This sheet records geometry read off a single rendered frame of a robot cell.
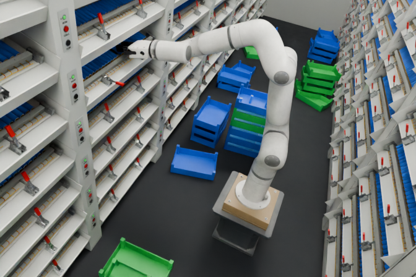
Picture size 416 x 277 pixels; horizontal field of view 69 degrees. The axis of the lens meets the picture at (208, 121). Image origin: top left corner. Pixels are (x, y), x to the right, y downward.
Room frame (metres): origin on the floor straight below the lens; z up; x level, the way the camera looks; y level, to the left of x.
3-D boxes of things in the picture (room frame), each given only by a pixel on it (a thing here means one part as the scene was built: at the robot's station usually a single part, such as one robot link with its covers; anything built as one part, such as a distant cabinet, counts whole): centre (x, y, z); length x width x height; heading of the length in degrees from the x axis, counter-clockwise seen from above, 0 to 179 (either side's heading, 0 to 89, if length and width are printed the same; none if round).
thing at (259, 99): (1.79, -0.32, 0.44); 0.30 x 0.20 x 0.08; 83
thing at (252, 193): (1.05, -0.31, 0.43); 0.19 x 0.19 x 0.18
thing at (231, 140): (1.79, -0.32, 0.12); 0.30 x 0.20 x 0.08; 83
